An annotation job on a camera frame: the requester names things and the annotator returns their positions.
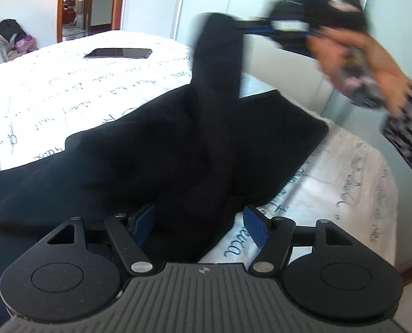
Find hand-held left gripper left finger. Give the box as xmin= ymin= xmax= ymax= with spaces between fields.
xmin=48 ymin=204 xmax=158 ymax=277

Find purple cloth bag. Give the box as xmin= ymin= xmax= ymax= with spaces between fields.
xmin=15 ymin=36 xmax=37 ymax=52

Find black smartphone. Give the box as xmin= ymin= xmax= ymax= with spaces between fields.
xmin=84 ymin=48 xmax=153 ymax=59

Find black pants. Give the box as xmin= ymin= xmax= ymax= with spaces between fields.
xmin=0 ymin=12 xmax=329 ymax=323

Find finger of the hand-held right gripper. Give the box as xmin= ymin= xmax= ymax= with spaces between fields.
xmin=234 ymin=19 xmax=279 ymax=39

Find black backpack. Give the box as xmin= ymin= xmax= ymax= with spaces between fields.
xmin=0 ymin=19 xmax=28 ymax=42

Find person's right hand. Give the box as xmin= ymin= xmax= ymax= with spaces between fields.
xmin=308 ymin=26 xmax=412 ymax=117

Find person's right forearm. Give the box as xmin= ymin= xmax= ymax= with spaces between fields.
xmin=383 ymin=80 xmax=412 ymax=198

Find wooden door frame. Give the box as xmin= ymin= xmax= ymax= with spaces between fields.
xmin=56 ymin=0 xmax=128 ymax=44

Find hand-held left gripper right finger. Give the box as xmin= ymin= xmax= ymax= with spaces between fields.
xmin=242 ymin=205 xmax=352 ymax=278

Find dark red furniture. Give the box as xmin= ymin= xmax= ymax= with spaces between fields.
xmin=62 ymin=6 xmax=77 ymax=26

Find white script-printed bed blanket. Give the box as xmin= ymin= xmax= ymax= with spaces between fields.
xmin=0 ymin=29 xmax=401 ymax=274

